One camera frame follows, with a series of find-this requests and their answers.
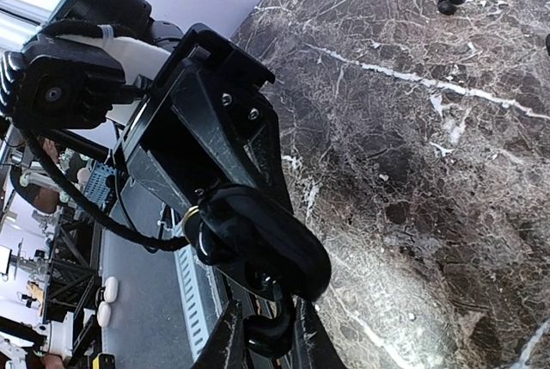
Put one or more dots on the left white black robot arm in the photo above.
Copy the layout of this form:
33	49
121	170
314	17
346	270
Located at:
110	18

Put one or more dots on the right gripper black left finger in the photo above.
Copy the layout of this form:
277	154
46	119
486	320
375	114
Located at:
226	347

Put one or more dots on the black earbud centre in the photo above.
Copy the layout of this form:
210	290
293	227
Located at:
448	7

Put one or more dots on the white capsule case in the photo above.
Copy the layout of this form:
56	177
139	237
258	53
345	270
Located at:
110	290
103	314

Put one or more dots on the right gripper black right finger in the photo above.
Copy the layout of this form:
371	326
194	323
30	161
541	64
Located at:
312	347

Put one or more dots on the small black earbud right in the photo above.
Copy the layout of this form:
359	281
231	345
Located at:
272	338

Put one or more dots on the black round charging case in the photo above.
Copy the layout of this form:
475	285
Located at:
242	232

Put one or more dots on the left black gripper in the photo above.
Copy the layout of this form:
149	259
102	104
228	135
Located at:
204	124

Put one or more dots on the white slotted cable duct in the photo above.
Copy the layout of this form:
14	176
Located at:
191	300

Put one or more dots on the white capsule case upper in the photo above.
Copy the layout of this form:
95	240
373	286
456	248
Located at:
110	290

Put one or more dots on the white capsule case lower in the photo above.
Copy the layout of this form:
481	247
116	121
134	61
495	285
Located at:
103	314

